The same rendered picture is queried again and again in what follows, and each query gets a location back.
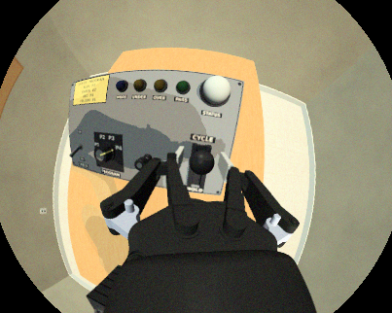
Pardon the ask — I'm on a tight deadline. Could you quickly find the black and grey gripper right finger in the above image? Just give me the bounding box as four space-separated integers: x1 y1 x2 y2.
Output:
218 152 300 248

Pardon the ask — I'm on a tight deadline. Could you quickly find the dark grey control console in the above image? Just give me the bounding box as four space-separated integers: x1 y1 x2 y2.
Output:
69 69 245 196

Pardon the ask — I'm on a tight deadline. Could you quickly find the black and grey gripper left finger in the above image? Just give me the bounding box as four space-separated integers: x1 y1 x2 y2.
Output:
100 146 199 239

